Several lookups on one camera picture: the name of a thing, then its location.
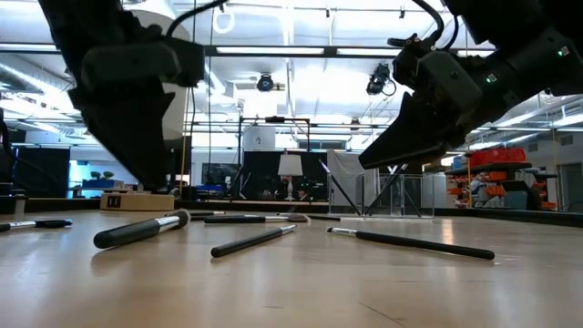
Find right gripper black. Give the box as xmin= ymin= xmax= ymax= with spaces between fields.
xmin=358 ymin=33 xmax=484 ymax=171

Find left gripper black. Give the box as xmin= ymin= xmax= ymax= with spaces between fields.
xmin=67 ymin=37 xmax=207 ymax=190

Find long thin black makeup brush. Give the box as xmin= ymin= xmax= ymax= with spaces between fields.
xmin=318 ymin=159 xmax=363 ymax=217

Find thick round-head makeup brush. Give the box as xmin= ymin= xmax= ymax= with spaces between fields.
xmin=93 ymin=208 xmax=192 ymax=251

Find square-head black brush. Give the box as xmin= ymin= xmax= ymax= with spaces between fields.
xmin=0 ymin=219 xmax=74 ymax=233

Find black fan makeup brush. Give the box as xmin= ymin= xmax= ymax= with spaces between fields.
xmin=203 ymin=212 xmax=312 ymax=225

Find clear acrylic brush organizer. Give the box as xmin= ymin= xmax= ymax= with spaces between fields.
xmin=326 ymin=172 xmax=436 ymax=219

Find white shade wooden base lamp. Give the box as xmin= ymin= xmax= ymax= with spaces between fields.
xmin=99 ymin=7 xmax=193 ymax=212

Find dark storage shelf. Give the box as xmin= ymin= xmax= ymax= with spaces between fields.
xmin=445 ymin=161 xmax=559 ymax=210

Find orange storage bins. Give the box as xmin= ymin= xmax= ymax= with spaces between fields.
xmin=468 ymin=147 xmax=527 ymax=169

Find black background panel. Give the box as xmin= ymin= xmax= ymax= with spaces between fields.
xmin=13 ymin=146 xmax=72 ymax=198

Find black overhead gantry beam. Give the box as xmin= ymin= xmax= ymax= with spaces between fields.
xmin=0 ymin=43 xmax=497 ymax=59

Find small white background lamp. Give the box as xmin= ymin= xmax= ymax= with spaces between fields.
xmin=277 ymin=153 xmax=304 ymax=201

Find white numbered sign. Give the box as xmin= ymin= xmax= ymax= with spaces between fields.
xmin=242 ymin=126 xmax=277 ymax=152

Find black overhead camera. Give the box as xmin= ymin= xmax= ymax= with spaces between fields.
xmin=366 ymin=62 xmax=397 ymax=97
xmin=255 ymin=72 xmax=276 ymax=94

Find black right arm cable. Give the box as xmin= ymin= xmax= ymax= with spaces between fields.
xmin=386 ymin=0 xmax=461 ymax=51

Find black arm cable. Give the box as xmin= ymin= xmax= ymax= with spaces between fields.
xmin=386 ymin=0 xmax=461 ymax=51
xmin=166 ymin=0 xmax=229 ymax=37

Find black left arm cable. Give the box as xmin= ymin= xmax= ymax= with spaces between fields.
xmin=166 ymin=0 xmax=229 ymax=37

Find black background rig frame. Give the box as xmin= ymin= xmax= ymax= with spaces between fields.
xmin=237 ymin=116 xmax=312 ymax=201

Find black aluminium table frame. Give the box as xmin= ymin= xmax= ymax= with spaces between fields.
xmin=0 ymin=195 xmax=583 ymax=229

